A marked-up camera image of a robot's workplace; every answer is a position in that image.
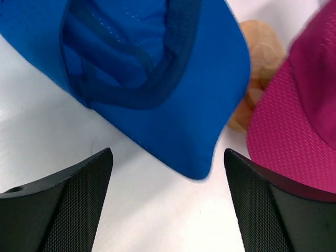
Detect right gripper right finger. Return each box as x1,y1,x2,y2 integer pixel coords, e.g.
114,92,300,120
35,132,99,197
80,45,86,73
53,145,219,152
224,149,335,252

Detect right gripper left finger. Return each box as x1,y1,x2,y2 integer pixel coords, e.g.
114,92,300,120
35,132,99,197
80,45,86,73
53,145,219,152
1,148,113,252

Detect blue cap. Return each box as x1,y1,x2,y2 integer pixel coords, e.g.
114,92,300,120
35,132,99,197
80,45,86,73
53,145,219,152
1,1,250,180

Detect wooden hat stand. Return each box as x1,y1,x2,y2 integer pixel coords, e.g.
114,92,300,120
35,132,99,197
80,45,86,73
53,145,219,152
227,19,287,134

